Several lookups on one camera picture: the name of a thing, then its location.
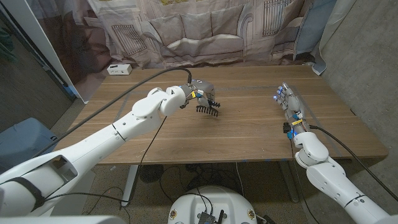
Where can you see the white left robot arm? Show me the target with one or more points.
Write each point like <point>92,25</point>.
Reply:
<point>109,140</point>

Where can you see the white round robot torso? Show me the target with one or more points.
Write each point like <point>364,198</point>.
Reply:
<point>217,199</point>

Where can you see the grey table leg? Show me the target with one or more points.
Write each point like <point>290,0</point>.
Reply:
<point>287,186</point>

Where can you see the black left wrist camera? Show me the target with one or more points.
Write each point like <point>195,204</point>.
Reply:
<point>183,105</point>

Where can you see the white robot shoulder housing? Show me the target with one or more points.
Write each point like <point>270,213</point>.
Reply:
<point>62,220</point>

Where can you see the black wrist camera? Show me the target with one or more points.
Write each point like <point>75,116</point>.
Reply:
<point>183,105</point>
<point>286,128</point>

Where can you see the white power strip box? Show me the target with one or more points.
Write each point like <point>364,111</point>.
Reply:
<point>119,69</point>

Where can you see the black round floor fan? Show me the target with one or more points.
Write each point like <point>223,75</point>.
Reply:
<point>150,173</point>

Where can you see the white table leg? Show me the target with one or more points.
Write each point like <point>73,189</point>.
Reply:
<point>125,194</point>

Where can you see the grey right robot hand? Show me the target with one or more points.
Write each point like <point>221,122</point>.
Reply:
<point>294,105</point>

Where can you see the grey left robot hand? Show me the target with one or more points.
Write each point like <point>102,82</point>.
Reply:
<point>203,88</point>

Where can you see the printed sofa backdrop cloth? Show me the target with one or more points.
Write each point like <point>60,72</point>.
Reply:
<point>199,31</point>

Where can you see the black device on torso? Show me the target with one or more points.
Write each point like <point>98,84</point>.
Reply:
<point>205,217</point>

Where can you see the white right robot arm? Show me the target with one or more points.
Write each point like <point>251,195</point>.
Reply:
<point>329,183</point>

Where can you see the blue plastic bin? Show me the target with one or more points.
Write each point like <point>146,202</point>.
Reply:
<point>25,140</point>

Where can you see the black power adapter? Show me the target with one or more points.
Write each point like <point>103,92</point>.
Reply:
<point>269,220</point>

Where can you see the black claw hair clip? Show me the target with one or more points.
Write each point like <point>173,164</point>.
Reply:
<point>206,109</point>

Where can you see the white-edged dark panel board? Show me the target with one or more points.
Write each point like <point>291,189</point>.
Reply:
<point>36,31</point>

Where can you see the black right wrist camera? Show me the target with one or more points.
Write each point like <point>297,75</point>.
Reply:
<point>286,128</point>

